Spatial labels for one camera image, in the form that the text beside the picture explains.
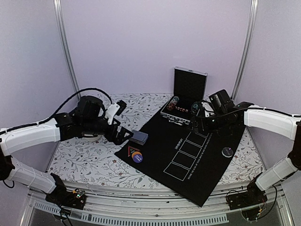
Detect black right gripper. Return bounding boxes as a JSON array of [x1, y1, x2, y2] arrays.
[[187, 110, 228, 133]]

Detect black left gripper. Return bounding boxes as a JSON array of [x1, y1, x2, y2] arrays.
[[82, 118, 134, 145]]

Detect blue playing card deck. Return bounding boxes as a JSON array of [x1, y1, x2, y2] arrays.
[[129, 130, 149, 145]]

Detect purple small blind button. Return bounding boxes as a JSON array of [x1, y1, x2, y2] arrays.
[[132, 155, 143, 163]]

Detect black white dealer button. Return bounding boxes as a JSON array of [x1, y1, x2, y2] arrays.
[[222, 147, 234, 158]]

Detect orange big blind button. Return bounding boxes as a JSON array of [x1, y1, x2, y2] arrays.
[[132, 152, 142, 157]]

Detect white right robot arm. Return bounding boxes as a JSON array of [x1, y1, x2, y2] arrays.
[[191, 89, 301, 205]]

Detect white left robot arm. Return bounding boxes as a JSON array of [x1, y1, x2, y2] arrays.
[[0, 96, 133, 204]]

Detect green blue black chip row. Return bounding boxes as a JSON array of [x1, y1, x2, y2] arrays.
[[191, 102, 200, 115]]

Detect triangular all in button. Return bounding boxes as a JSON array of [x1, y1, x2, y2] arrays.
[[128, 146, 141, 157]]

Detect red dice row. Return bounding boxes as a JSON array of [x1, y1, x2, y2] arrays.
[[175, 107, 189, 113]]

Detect aluminium poker chip case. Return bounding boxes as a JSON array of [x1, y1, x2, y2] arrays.
[[160, 66, 208, 125]]

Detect cream cylindrical cup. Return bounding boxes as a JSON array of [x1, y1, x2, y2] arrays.
[[83, 135, 101, 142]]

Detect black poker table mat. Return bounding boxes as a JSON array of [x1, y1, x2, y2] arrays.
[[115, 112, 245, 207]]

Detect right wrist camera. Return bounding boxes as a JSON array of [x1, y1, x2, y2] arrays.
[[201, 101, 215, 117]]

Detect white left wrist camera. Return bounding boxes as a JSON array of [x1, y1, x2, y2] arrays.
[[104, 100, 127, 125]]

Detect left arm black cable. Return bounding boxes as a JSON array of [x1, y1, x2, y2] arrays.
[[35, 88, 113, 125]]

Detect front aluminium rail base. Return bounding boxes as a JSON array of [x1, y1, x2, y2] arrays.
[[21, 183, 295, 226]]

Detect right aluminium frame post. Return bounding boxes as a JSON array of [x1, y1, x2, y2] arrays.
[[231, 0, 259, 101]]

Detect aluminium frame post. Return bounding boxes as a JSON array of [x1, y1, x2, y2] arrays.
[[53, 0, 79, 92], [231, 0, 259, 101]]

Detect left aluminium frame post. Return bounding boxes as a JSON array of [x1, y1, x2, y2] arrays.
[[53, 0, 79, 92]]

